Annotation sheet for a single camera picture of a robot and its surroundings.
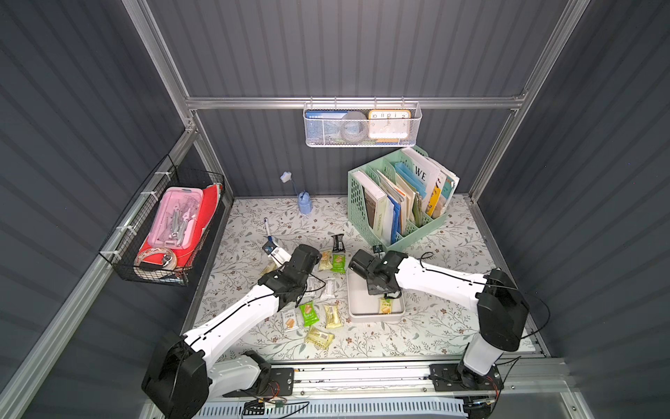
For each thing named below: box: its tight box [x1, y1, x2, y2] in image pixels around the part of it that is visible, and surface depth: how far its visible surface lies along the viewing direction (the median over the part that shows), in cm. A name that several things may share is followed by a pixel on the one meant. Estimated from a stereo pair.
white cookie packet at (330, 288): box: [321, 277, 336, 298], surface depth 93 cm
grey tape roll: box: [340, 110, 369, 144], surface depth 89 cm
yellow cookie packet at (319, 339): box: [305, 326, 335, 351], surface depth 82 cm
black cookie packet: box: [330, 233, 346, 253], surface depth 104 cm
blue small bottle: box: [279, 171, 314, 215], surface depth 113 cm
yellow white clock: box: [368, 109, 412, 140], surface depth 90 cm
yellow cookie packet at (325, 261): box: [319, 248, 333, 271], surface depth 99 cm
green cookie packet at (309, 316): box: [299, 301, 321, 328], surface depth 86 cm
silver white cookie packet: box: [281, 309, 300, 332], surface depth 86 cm
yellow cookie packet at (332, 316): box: [323, 303, 342, 330], surface depth 86 cm
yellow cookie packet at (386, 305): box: [379, 296, 393, 315], surface depth 88 cm
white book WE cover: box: [401, 146, 441, 212], surface depth 98 cm
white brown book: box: [352, 170, 389, 239], surface depth 91 cm
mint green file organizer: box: [347, 144, 460, 253], surface depth 96 cm
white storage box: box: [346, 268, 406, 323], surface depth 88 cm
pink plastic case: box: [147, 186, 205, 251], surface depth 74 cm
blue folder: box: [387, 194, 402, 245], surface depth 91 cm
